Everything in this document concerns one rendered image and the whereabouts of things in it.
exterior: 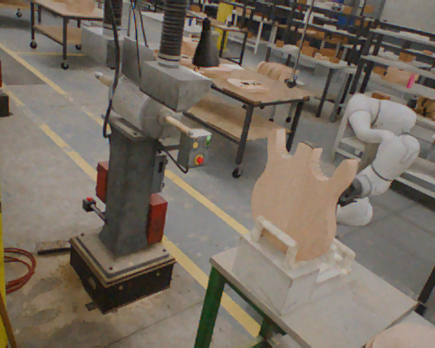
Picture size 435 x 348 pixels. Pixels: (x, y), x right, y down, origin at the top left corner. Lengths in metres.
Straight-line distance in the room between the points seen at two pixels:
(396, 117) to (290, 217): 0.97
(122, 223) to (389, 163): 1.55
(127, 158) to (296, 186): 1.20
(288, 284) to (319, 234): 0.21
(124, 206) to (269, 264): 1.22
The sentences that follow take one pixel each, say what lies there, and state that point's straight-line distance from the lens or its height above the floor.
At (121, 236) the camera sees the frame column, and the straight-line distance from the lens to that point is 2.63.
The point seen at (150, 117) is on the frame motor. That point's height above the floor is 1.25.
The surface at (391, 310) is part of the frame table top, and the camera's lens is 1.82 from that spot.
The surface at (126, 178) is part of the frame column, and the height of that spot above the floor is 0.83.
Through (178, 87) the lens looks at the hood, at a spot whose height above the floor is 1.50.
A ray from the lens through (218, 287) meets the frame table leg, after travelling 1.80.
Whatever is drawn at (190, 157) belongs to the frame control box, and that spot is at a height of 1.00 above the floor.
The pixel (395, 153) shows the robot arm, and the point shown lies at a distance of 1.68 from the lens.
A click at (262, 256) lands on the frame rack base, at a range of 1.53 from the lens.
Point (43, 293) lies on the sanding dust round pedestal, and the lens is 2.90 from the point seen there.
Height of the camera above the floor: 1.96
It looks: 26 degrees down
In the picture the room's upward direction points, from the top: 11 degrees clockwise
